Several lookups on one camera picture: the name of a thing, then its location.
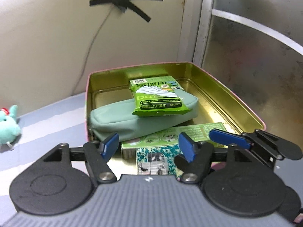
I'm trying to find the long green box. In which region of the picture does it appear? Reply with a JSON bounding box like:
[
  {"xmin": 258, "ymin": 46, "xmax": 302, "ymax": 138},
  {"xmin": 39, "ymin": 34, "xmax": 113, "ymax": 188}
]
[{"xmin": 121, "ymin": 122, "xmax": 226, "ymax": 159}]

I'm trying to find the mint green pencil pouch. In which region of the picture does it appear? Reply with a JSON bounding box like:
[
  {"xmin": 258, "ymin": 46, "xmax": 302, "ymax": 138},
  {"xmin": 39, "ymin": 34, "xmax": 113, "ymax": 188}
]
[{"xmin": 89, "ymin": 90, "xmax": 199, "ymax": 141}]

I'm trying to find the patterned tissue pack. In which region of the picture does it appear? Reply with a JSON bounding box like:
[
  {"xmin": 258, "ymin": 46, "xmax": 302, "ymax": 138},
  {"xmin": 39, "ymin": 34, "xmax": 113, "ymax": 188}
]
[{"xmin": 136, "ymin": 145, "xmax": 183, "ymax": 178}]

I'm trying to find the green wet wipes pack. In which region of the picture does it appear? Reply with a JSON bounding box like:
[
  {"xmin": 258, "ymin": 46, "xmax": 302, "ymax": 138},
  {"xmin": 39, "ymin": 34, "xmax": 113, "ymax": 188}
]
[{"xmin": 129, "ymin": 76, "xmax": 197, "ymax": 117}]

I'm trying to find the teal plush toy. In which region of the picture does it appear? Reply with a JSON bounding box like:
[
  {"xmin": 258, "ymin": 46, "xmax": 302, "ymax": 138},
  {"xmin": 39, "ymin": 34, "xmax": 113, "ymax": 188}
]
[{"xmin": 0, "ymin": 105, "xmax": 22, "ymax": 150}]

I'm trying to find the pink macaron biscuit tin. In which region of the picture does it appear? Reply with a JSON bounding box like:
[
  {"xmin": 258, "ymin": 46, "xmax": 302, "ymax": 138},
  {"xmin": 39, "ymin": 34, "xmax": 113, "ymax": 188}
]
[{"xmin": 85, "ymin": 63, "xmax": 266, "ymax": 169}]

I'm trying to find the striped blue white bedsheet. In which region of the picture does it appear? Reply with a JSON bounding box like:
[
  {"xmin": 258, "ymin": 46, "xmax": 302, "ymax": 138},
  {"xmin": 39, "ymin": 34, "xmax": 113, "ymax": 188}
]
[{"xmin": 1, "ymin": 93, "xmax": 87, "ymax": 223}]

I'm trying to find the frosted glass window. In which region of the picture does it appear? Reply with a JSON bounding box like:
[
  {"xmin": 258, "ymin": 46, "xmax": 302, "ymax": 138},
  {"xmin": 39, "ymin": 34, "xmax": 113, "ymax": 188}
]
[{"xmin": 177, "ymin": 0, "xmax": 302, "ymax": 145}]

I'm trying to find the grey wall cable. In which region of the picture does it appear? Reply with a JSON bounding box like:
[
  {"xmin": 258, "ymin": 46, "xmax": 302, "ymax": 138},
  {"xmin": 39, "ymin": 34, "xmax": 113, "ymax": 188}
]
[{"xmin": 71, "ymin": 9, "xmax": 114, "ymax": 96}]

